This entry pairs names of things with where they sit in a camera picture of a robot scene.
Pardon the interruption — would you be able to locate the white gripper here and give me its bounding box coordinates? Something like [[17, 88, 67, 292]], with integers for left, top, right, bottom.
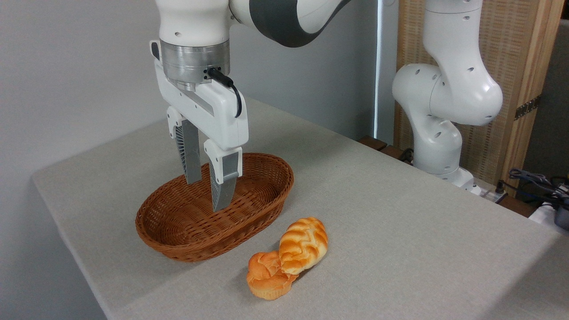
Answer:
[[150, 40, 249, 212]]

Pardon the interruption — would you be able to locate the long braided bread loaf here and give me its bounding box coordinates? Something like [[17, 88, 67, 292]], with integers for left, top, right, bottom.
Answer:
[[278, 216, 329, 276]]

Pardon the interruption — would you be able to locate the brown wicker oval basket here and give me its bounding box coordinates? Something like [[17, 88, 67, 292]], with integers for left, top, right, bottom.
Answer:
[[135, 152, 295, 263]]

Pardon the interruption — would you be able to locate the round knotted bread roll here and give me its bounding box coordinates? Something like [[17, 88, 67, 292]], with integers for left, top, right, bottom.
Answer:
[[246, 250, 300, 301]]

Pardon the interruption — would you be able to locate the wooden woven folding screen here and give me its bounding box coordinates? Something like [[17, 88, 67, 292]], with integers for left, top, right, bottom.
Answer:
[[393, 0, 565, 197]]

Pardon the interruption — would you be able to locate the metal screen hinge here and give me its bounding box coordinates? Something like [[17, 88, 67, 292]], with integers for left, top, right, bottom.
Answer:
[[514, 94, 542, 121]]

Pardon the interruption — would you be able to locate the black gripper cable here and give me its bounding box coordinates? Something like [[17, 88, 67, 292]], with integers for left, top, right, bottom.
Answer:
[[208, 67, 244, 119]]

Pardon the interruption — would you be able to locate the black cable bundle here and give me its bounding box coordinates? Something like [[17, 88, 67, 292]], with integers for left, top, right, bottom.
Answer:
[[508, 168, 569, 206]]

